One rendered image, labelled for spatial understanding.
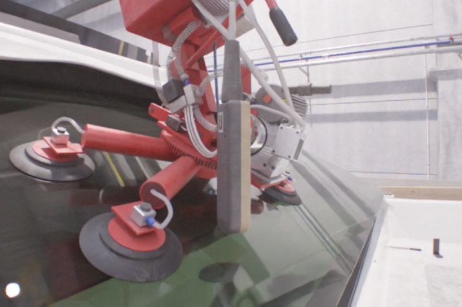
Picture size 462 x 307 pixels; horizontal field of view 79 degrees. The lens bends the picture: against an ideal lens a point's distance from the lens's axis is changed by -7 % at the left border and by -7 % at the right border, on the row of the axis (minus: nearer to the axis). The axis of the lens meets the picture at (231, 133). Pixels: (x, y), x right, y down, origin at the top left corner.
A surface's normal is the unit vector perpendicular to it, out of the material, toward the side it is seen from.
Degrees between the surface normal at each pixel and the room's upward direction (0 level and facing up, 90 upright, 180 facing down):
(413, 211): 90
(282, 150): 82
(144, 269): 47
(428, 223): 90
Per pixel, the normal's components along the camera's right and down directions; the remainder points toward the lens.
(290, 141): -0.43, -0.17
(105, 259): 0.22, -0.80
